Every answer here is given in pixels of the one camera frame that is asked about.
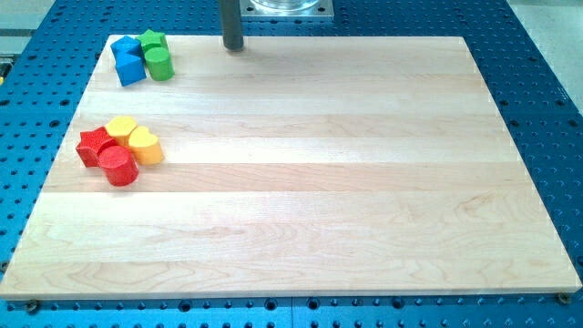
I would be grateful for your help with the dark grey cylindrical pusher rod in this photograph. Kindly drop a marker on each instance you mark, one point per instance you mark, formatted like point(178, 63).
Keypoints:
point(231, 25)

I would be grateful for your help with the blue perforated table plate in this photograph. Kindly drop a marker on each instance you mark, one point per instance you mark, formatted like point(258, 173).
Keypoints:
point(44, 86)

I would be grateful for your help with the green star block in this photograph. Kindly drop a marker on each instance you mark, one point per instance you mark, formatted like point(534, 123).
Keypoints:
point(151, 39)

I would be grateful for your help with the red cylinder block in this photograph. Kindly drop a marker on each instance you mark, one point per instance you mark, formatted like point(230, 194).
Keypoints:
point(118, 166)

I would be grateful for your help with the green cylinder block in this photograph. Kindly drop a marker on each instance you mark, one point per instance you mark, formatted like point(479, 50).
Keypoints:
point(159, 64)

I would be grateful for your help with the yellow heart block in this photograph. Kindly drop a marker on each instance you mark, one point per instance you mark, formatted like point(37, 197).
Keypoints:
point(145, 146)

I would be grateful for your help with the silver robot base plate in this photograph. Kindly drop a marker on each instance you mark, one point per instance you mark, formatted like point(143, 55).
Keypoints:
point(255, 10)

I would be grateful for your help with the blue cube block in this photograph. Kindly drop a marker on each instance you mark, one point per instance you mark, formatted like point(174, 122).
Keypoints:
point(127, 45)

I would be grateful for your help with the blue wedge block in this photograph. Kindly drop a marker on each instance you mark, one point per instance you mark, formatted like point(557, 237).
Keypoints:
point(129, 68)

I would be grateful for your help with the light wooden board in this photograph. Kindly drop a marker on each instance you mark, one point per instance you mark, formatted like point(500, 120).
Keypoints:
point(301, 166)

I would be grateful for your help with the yellow hexagon block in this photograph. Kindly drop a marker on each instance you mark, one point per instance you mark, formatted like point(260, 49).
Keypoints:
point(120, 128)

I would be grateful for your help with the red star block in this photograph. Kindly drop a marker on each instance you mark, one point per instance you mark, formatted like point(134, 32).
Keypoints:
point(91, 144)

